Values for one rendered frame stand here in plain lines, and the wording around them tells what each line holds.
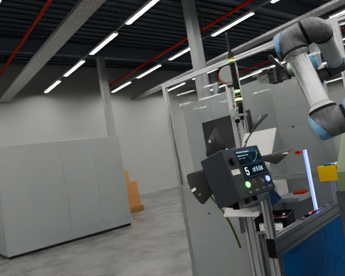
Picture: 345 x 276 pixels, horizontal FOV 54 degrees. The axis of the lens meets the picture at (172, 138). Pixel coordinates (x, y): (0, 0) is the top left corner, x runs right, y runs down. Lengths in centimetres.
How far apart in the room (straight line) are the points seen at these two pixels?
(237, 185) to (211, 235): 217
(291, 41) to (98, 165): 634
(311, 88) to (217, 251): 215
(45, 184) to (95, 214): 123
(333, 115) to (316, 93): 12
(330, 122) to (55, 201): 622
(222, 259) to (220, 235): 23
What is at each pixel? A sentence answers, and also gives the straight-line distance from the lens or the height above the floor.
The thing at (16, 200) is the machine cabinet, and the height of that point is 103.
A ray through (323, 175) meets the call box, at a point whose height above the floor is 102.
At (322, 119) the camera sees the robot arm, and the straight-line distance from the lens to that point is 155.
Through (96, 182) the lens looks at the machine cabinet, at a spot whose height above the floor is 109.
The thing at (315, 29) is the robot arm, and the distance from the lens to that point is 167.
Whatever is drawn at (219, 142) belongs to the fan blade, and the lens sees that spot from 234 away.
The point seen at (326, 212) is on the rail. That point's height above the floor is 84.
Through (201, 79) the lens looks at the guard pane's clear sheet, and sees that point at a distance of 326.
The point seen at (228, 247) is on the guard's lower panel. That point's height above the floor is 39.
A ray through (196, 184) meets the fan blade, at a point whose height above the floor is 107.
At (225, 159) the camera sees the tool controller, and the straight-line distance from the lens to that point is 123.
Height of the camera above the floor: 124
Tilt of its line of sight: 4 degrees up
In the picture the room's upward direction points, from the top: 10 degrees counter-clockwise
